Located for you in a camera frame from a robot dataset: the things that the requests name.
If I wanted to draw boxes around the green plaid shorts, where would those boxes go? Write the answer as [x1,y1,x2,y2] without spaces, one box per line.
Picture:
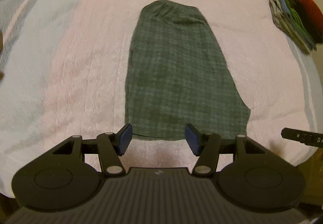
[125,0,251,141]

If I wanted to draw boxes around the green folded garment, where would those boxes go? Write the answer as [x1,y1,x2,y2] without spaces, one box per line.
[285,0,317,51]

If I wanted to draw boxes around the red knit sweater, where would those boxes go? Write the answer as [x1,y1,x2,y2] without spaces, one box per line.
[298,0,323,35]

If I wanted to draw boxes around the blue folded garment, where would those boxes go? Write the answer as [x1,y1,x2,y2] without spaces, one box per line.
[278,0,291,15]

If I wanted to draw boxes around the dark folded garment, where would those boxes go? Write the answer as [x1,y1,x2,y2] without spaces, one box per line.
[288,0,322,44]

